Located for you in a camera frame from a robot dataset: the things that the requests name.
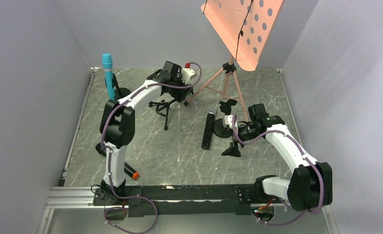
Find black tripod shock-mount stand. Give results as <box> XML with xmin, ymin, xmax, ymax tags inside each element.
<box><xmin>148</xmin><ymin>98</ymin><xmax>177</xmax><ymax>131</ymax></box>

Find black glitter microphone silver head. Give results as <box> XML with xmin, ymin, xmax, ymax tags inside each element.
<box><xmin>201</xmin><ymin>107</ymin><xmax>217</xmax><ymax>150</ymax></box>

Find black round-base mic stand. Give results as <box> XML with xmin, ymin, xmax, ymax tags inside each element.
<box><xmin>112</xmin><ymin>73</ymin><xmax>131</xmax><ymax>100</ymax></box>

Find blue toy microphone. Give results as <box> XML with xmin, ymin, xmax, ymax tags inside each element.
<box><xmin>102</xmin><ymin>53</ymin><xmax>115</xmax><ymax>100</ymax></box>

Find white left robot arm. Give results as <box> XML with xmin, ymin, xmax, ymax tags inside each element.
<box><xmin>100</xmin><ymin>61</ymin><xmax>201</xmax><ymax>198</ymax></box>

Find black right round-base stand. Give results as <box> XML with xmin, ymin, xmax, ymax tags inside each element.
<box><xmin>213</xmin><ymin>99</ymin><xmax>238</xmax><ymax>138</ymax></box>

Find black microphone orange end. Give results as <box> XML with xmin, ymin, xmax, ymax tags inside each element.
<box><xmin>95</xmin><ymin>143</ymin><xmax>140</xmax><ymax>180</ymax></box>

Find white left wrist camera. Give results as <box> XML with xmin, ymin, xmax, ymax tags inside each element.
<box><xmin>181</xmin><ymin>63</ymin><xmax>197</xmax><ymax>85</ymax></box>

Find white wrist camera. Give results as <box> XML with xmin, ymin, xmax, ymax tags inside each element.
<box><xmin>222</xmin><ymin>115</ymin><xmax>237</xmax><ymax>129</ymax></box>
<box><xmin>181</xmin><ymin>63</ymin><xmax>197</xmax><ymax>85</ymax></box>

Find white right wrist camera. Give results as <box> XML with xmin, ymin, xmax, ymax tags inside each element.
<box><xmin>222</xmin><ymin>115</ymin><xmax>237</xmax><ymax>129</ymax></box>

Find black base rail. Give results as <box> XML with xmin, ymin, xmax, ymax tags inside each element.
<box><xmin>93</xmin><ymin>184</ymin><xmax>280</xmax><ymax>217</ymax></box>

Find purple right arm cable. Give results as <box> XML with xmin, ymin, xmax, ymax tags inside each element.
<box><xmin>230</xmin><ymin>115</ymin><xmax>326</xmax><ymax>226</ymax></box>

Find aluminium frame rail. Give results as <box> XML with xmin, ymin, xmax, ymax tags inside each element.
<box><xmin>38</xmin><ymin>184</ymin><xmax>338</xmax><ymax>234</ymax></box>

